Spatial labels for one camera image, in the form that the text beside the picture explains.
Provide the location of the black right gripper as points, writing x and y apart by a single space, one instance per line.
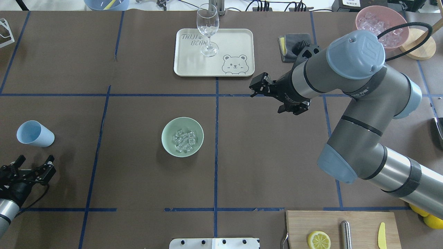
286 88

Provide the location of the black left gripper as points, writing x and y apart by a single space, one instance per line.
16 190

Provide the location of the light blue plastic cup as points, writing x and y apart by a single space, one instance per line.
34 133

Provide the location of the mint green bowl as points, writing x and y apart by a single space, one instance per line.
186 124

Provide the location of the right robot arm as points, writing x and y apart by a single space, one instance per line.
356 65

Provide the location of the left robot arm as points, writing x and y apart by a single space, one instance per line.
9 209

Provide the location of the pile of clear ice cubes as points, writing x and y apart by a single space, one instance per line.
184 141

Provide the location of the pink bowl with ice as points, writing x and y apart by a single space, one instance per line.
377 19

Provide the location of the blue bowl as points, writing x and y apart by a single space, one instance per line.
98 5

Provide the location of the dark grey cloth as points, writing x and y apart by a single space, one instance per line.
288 45

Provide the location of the clear wine glass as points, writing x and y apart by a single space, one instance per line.
208 25

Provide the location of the lemon half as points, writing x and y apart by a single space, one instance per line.
318 240

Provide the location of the wooden stand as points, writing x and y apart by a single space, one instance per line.
424 51

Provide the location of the yellow plastic fork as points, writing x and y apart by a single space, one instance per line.
109 5

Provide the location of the yellow plastic knife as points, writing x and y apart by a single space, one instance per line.
382 243

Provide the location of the whole yellow lemon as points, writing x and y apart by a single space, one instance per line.
433 222

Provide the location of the white wire cup rack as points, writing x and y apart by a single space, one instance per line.
6 35

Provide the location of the metal handled knife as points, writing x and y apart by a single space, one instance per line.
346 235

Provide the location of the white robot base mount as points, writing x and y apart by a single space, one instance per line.
215 243

